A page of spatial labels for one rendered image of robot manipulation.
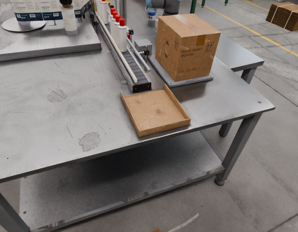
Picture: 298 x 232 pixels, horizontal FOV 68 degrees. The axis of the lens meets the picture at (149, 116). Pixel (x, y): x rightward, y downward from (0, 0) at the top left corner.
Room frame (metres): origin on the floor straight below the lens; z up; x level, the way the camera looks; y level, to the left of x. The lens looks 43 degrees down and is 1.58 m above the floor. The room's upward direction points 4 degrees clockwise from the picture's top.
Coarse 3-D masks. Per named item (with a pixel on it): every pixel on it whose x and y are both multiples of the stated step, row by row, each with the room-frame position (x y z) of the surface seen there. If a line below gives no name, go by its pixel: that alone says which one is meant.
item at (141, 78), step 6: (108, 24) 1.79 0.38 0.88; (108, 30) 1.67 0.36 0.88; (108, 36) 1.57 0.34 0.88; (114, 48) 1.39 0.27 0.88; (126, 54) 1.32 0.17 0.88; (126, 60) 1.24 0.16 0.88; (132, 60) 1.25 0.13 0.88; (132, 66) 1.17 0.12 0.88; (138, 66) 1.18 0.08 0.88; (138, 72) 1.11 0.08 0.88; (138, 78) 1.05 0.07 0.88; (144, 78) 1.06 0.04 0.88; (138, 84) 1.00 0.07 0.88
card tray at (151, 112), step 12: (120, 96) 0.93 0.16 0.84; (132, 96) 0.94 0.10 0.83; (144, 96) 0.95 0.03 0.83; (156, 96) 0.96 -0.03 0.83; (168, 96) 0.97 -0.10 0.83; (132, 108) 0.85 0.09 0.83; (144, 108) 0.85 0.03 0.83; (156, 108) 0.86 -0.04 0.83; (168, 108) 0.87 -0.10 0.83; (180, 108) 0.85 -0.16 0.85; (132, 120) 0.74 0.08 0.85; (144, 120) 0.76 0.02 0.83; (156, 120) 0.77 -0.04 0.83; (168, 120) 0.78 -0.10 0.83; (180, 120) 0.78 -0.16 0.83; (144, 132) 0.67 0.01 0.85; (156, 132) 0.69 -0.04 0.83
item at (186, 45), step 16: (160, 16) 1.36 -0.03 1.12; (176, 16) 1.38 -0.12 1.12; (192, 16) 1.40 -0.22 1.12; (160, 32) 1.31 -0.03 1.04; (176, 32) 1.14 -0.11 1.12; (192, 32) 1.16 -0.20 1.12; (208, 32) 1.17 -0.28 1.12; (160, 48) 1.29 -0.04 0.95; (176, 48) 1.12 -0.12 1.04; (192, 48) 1.12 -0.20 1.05; (208, 48) 1.16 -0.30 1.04; (176, 64) 1.10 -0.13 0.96; (192, 64) 1.13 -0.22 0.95; (208, 64) 1.17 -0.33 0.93; (176, 80) 1.09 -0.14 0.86
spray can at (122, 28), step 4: (120, 20) 1.35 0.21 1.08; (124, 20) 1.36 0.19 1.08; (120, 24) 1.35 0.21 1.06; (124, 24) 1.36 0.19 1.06; (120, 28) 1.34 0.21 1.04; (124, 28) 1.34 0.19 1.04; (120, 32) 1.34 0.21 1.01; (124, 32) 1.34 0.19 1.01; (120, 36) 1.34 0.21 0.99; (124, 36) 1.34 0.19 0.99; (120, 40) 1.34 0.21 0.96; (124, 40) 1.34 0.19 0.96; (120, 44) 1.34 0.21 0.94; (124, 44) 1.34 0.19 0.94; (120, 48) 1.34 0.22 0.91; (124, 48) 1.34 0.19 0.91
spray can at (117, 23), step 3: (117, 15) 1.42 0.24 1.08; (117, 18) 1.40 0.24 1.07; (117, 21) 1.40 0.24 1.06; (114, 24) 1.41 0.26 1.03; (117, 24) 1.39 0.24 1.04; (117, 27) 1.39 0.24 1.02; (117, 30) 1.39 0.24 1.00; (117, 33) 1.39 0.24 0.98; (117, 36) 1.39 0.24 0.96; (117, 39) 1.39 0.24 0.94; (117, 42) 1.40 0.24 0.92; (117, 45) 1.40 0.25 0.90
